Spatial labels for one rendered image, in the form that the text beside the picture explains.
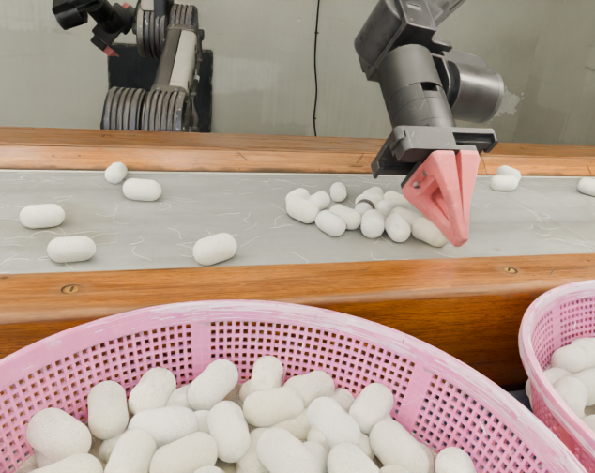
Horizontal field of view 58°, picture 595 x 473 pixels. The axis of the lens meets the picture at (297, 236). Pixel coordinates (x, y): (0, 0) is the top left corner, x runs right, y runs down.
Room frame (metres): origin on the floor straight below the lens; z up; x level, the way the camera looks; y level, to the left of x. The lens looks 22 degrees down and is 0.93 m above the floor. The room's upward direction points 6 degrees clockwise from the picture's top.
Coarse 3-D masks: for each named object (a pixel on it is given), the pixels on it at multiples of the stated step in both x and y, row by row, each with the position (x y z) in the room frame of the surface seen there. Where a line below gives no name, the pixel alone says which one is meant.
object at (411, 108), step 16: (400, 96) 0.52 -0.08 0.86; (416, 96) 0.51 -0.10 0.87; (432, 96) 0.51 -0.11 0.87; (400, 112) 0.51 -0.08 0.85; (416, 112) 0.50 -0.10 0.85; (432, 112) 0.50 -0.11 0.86; (448, 112) 0.50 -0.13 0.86; (400, 128) 0.46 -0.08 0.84; (416, 128) 0.47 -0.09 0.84; (432, 128) 0.47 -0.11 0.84; (448, 128) 0.48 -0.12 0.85; (464, 128) 0.48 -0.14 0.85; (384, 144) 0.48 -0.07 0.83; (464, 144) 0.48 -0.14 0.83; (480, 144) 0.49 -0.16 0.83; (496, 144) 0.49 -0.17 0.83; (384, 160) 0.49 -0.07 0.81
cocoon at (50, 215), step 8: (24, 208) 0.41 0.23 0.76; (32, 208) 0.41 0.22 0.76; (40, 208) 0.41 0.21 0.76; (48, 208) 0.41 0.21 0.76; (56, 208) 0.42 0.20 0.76; (24, 216) 0.40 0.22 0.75; (32, 216) 0.40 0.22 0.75; (40, 216) 0.41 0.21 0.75; (48, 216) 0.41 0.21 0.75; (56, 216) 0.41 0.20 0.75; (64, 216) 0.42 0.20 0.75; (24, 224) 0.40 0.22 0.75; (32, 224) 0.40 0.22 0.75; (40, 224) 0.41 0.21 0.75; (48, 224) 0.41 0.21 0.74; (56, 224) 0.41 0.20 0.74
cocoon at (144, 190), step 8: (128, 184) 0.50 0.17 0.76; (136, 184) 0.50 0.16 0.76; (144, 184) 0.50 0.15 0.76; (152, 184) 0.50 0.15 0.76; (128, 192) 0.50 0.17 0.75; (136, 192) 0.50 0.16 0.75; (144, 192) 0.50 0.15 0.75; (152, 192) 0.50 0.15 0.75; (160, 192) 0.51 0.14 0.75; (144, 200) 0.50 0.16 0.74; (152, 200) 0.50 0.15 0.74
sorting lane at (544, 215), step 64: (0, 192) 0.49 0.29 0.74; (64, 192) 0.50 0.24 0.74; (192, 192) 0.54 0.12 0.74; (256, 192) 0.57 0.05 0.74; (384, 192) 0.61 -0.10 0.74; (512, 192) 0.67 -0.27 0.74; (576, 192) 0.70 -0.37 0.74; (0, 256) 0.35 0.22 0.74; (128, 256) 0.38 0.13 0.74; (192, 256) 0.39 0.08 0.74; (256, 256) 0.40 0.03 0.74; (320, 256) 0.41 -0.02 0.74; (384, 256) 0.42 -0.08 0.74; (448, 256) 0.44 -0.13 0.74
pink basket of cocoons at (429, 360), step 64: (128, 320) 0.24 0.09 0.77; (192, 320) 0.26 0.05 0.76; (256, 320) 0.27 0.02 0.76; (320, 320) 0.27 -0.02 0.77; (0, 384) 0.19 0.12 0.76; (64, 384) 0.21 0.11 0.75; (128, 384) 0.23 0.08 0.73; (384, 384) 0.24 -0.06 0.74; (448, 384) 0.23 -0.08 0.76; (0, 448) 0.18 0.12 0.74; (512, 448) 0.19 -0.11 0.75
